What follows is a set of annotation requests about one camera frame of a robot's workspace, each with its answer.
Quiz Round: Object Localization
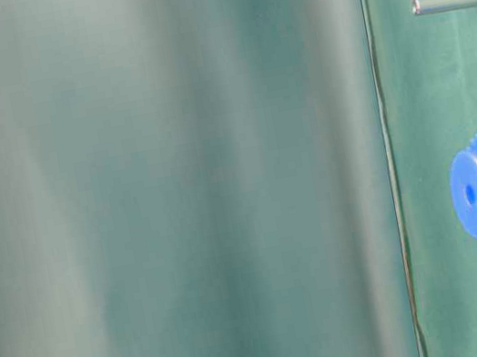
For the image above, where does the grey metal shaft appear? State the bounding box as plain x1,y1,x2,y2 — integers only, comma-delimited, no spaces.
411,0,477,15

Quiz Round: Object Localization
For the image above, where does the green table cloth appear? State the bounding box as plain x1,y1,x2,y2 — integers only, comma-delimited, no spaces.
365,0,477,357

